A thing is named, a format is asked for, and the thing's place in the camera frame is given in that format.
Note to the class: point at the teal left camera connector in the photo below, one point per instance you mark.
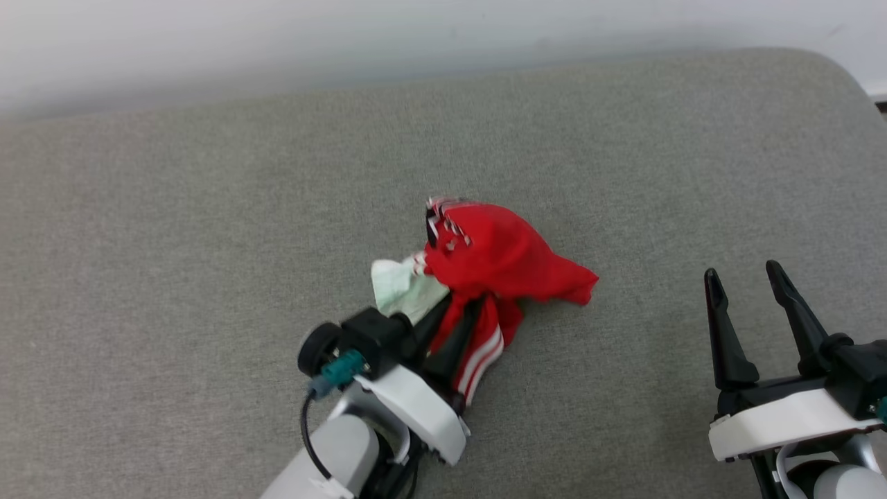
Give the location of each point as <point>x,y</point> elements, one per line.
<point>341,371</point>

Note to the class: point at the teal camera connector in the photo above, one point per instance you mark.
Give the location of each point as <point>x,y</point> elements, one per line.
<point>883,410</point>
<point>341,371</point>

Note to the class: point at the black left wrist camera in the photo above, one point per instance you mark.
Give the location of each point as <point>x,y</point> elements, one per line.
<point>371,336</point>

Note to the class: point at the teal right camera connector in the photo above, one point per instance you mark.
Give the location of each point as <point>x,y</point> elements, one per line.
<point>883,410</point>

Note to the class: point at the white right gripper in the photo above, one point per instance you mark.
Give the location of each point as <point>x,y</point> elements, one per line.
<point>783,423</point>

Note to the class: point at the red white trimmed shirt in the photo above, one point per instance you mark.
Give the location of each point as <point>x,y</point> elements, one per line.
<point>506,256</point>

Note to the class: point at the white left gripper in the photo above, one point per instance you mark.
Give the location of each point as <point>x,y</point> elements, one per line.
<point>423,409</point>

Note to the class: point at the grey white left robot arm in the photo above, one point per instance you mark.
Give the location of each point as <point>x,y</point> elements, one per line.
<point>332,457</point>

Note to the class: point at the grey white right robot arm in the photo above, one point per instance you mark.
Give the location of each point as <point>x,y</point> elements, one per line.
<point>845,485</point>

